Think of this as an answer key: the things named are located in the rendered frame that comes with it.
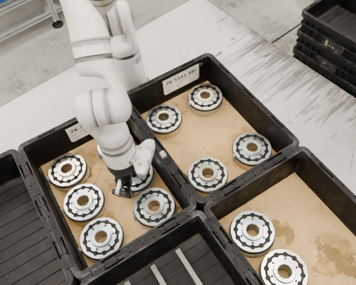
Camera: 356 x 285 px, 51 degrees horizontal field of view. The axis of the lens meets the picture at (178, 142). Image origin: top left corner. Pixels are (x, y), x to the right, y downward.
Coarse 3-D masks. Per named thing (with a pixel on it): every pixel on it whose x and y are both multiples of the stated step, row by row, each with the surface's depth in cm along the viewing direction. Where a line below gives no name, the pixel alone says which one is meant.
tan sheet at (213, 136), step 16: (176, 96) 115; (192, 112) 111; (224, 112) 111; (192, 128) 108; (208, 128) 108; (224, 128) 107; (240, 128) 107; (176, 144) 105; (192, 144) 105; (208, 144) 104; (224, 144) 104; (176, 160) 102; (192, 160) 102; (224, 160) 101; (208, 176) 99
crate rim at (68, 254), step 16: (160, 160) 91; (32, 176) 91; (176, 176) 88; (48, 208) 87; (192, 208) 83; (160, 224) 82; (64, 240) 81; (144, 240) 80; (112, 256) 78; (80, 272) 77
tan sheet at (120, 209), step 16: (96, 144) 107; (96, 160) 104; (48, 176) 102; (96, 176) 101; (112, 176) 101; (64, 192) 99; (112, 208) 95; (128, 208) 95; (176, 208) 94; (128, 224) 93; (128, 240) 90
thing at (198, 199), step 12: (192, 60) 109; (216, 60) 109; (168, 72) 107; (228, 72) 106; (144, 84) 105; (240, 84) 103; (252, 96) 100; (132, 108) 101; (264, 108) 98; (144, 120) 98; (276, 120) 95; (288, 132) 93; (156, 144) 94; (168, 156) 91; (276, 156) 89; (252, 168) 88; (240, 180) 86; (192, 192) 85; (216, 192) 85; (204, 204) 84
